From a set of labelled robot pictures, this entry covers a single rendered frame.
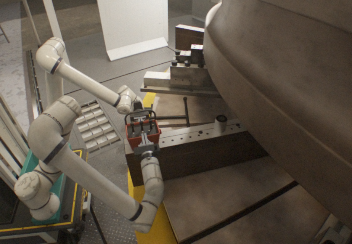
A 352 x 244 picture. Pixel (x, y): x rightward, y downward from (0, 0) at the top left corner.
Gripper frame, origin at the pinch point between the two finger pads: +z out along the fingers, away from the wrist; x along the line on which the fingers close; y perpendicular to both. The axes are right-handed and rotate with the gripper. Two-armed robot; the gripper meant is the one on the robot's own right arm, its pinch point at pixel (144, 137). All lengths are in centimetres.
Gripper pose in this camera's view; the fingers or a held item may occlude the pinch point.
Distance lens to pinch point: 118.0
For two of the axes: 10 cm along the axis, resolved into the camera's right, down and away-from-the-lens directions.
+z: -2.5, -6.1, 7.5
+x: -9.7, 1.6, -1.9
